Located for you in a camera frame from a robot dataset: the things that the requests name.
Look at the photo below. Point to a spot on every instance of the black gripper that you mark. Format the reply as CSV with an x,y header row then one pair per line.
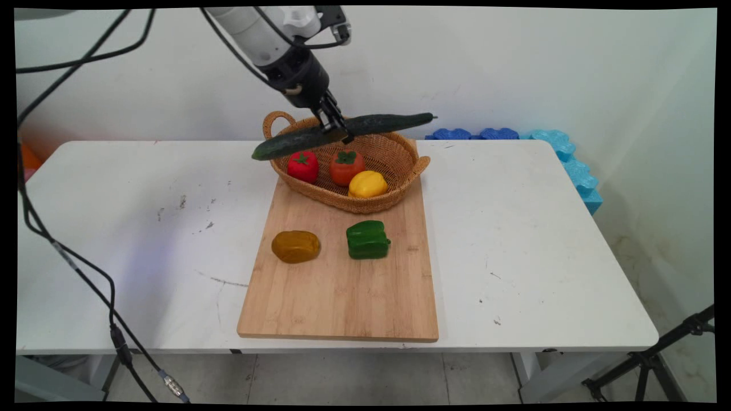
x,y
298,77

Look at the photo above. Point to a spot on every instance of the white table leg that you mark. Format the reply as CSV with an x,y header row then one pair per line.
x,y
525,371

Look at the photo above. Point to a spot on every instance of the dark blue foam tile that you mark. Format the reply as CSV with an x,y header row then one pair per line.
x,y
451,134
498,134

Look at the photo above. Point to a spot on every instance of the brown toy potato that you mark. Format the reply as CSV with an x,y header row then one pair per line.
x,y
296,246

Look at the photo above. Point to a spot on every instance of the woven wicker basket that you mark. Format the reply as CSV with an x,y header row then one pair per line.
x,y
365,171

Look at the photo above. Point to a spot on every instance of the orange-red toy tomato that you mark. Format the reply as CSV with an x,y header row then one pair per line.
x,y
346,168

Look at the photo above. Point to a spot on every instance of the dark green cucumber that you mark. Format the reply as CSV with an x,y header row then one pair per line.
x,y
365,127

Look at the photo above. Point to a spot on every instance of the green toy bell pepper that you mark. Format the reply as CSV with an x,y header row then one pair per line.
x,y
367,240

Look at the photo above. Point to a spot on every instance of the black tripod stand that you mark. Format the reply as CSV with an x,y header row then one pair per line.
x,y
651,359

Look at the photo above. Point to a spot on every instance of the orange object behind table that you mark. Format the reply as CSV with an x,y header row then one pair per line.
x,y
28,157

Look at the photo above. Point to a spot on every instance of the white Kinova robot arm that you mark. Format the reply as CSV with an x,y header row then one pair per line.
x,y
257,31

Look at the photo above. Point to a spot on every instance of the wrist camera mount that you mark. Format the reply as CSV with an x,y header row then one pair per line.
x,y
331,23

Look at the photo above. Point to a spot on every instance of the light blue foam tile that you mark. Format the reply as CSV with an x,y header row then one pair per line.
x,y
577,171

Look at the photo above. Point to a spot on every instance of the yellow lemon toy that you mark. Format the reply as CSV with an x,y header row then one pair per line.
x,y
368,185

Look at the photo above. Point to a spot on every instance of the red toy strawberry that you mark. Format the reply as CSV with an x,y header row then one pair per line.
x,y
302,166

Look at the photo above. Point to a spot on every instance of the wooden cutting board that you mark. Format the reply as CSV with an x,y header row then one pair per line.
x,y
342,302

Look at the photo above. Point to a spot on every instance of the grey metal table leg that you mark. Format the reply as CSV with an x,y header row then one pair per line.
x,y
111,371

